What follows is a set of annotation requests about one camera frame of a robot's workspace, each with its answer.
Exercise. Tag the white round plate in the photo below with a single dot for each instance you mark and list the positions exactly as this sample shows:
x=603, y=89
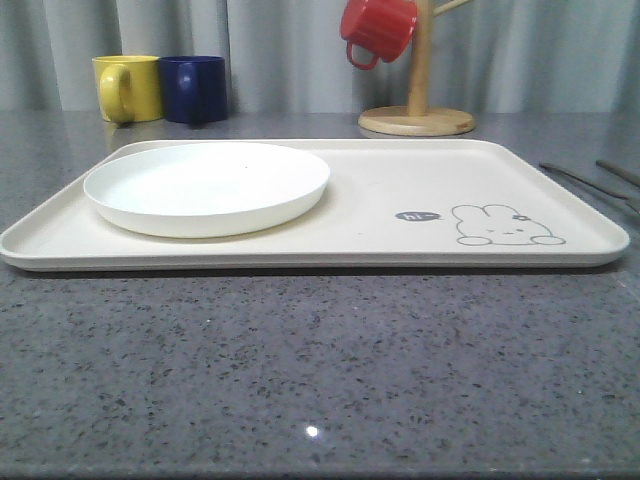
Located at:
x=207, y=189

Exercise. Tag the silver spoon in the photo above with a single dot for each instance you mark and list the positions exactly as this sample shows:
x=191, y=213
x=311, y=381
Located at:
x=629, y=201

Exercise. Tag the silver fork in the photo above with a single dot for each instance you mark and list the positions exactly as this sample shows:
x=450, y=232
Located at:
x=622, y=173

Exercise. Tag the cream rabbit tray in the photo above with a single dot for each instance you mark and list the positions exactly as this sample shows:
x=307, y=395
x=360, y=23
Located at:
x=389, y=202

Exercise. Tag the wooden mug tree stand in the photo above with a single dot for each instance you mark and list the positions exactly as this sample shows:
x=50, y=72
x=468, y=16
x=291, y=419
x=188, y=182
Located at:
x=417, y=118

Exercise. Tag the grey curtain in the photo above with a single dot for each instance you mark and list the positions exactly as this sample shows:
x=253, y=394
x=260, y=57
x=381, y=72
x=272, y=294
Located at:
x=288, y=56

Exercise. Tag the dark blue mug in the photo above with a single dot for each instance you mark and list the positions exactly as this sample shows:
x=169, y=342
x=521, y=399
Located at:
x=193, y=89

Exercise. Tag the red mug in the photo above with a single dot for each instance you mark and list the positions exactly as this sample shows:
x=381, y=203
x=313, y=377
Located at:
x=377, y=30

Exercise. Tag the yellow mug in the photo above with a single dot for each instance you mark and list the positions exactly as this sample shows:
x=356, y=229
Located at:
x=128, y=88

